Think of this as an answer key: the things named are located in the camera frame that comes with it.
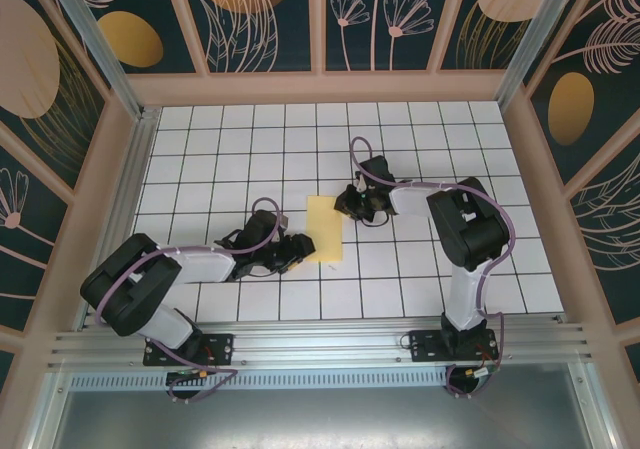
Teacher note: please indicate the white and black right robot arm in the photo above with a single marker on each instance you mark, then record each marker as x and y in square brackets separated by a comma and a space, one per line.
[415, 199]

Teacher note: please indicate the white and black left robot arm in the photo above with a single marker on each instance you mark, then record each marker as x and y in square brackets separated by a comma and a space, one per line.
[205, 264]

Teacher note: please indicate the grey metal sheet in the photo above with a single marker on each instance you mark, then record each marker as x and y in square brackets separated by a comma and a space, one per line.
[320, 419]

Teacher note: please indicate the long aluminium base rail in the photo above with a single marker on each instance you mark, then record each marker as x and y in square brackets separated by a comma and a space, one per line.
[320, 344]

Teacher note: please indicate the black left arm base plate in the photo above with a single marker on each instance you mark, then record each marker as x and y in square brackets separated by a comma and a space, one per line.
[222, 341]

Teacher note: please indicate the aluminium side rail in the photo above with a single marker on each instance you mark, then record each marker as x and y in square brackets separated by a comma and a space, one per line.
[134, 169]

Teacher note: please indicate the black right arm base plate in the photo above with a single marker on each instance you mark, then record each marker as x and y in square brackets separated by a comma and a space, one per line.
[425, 346]

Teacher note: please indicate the aluminium corner post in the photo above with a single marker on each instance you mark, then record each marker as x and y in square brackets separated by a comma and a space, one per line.
[537, 44]
[98, 44]

